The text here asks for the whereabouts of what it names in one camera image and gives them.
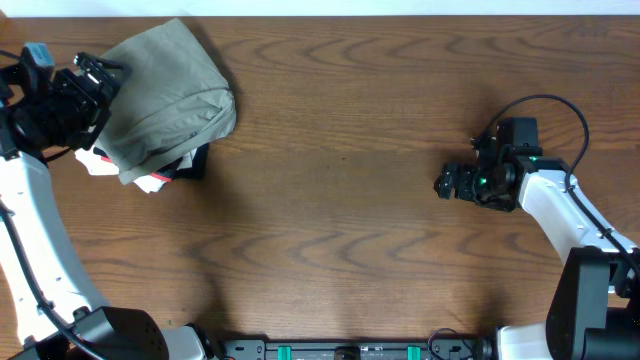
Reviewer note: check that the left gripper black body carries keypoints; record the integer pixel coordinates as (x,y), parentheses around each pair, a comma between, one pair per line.
(93,79)

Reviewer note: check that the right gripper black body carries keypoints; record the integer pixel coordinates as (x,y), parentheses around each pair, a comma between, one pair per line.
(478,186)

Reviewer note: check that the khaki green shorts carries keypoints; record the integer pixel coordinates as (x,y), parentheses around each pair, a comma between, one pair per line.
(174,100)

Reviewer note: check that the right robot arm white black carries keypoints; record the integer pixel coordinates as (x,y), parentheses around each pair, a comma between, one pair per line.
(594,313)

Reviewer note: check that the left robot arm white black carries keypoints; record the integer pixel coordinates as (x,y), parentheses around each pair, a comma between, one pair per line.
(60,312)

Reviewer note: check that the white garment at stack bottom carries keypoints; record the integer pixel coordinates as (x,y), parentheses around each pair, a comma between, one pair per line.
(146,186)

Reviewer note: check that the black folded garment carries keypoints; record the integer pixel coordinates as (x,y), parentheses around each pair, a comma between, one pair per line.
(190,166)

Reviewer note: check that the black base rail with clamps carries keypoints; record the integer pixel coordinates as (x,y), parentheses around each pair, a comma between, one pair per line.
(443,344)

